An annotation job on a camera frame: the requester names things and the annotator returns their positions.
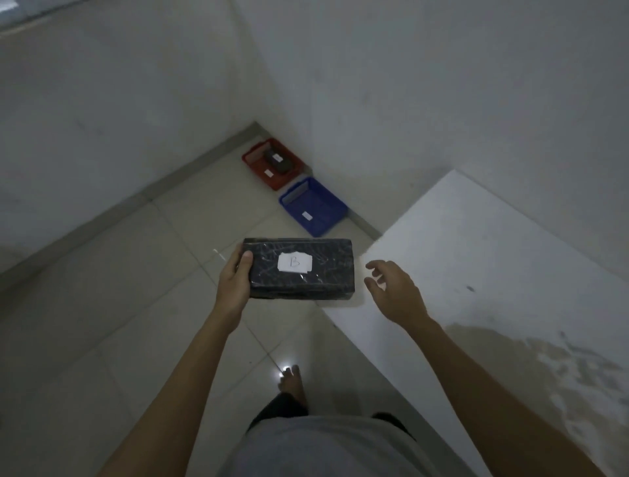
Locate person's left hand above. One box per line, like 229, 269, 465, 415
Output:
215, 245, 254, 321

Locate person's left forearm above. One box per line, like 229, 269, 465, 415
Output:
96, 311, 242, 477

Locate blue plastic bin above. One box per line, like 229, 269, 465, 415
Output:
278, 176, 350, 238

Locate person's right hand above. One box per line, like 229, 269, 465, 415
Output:
364, 259, 435, 331

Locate person's black shorts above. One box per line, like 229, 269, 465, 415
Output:
247, 392, 416, 439

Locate person's grey shirt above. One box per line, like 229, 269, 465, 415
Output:
221, 415, 473, 477

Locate red plastic bin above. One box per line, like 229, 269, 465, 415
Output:
241, 138, 306, 192

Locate small black wrapped box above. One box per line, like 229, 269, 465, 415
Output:
263, 147, 293, 174

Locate person's bare foot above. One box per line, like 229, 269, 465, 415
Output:
277, 364, 308, 410

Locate person's right forearm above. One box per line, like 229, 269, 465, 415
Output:
399, 316, 608, 477

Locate black box white label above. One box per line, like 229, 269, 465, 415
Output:
243, 238, 356, 301

